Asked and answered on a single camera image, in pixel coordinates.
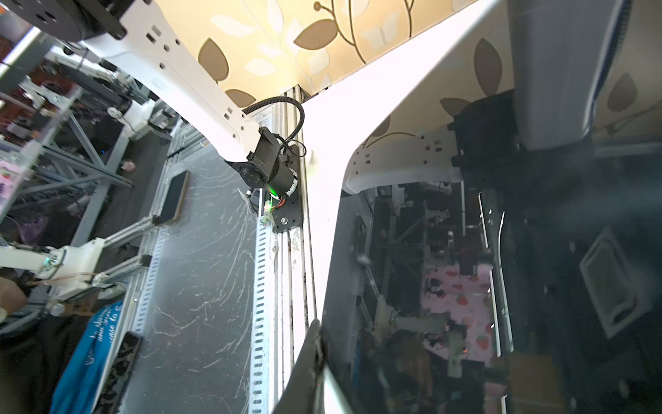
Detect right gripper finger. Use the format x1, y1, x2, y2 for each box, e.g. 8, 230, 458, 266
273, 319, 326, 414

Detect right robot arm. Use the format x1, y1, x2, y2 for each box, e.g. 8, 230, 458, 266
275, 1, 627, 413

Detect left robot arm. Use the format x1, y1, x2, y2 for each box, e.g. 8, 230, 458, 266
5, 1, 303, 200

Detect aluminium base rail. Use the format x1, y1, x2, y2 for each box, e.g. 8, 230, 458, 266
247, 87, 319, 414

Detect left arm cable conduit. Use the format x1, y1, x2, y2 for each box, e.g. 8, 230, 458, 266
241, 96, 306, 146

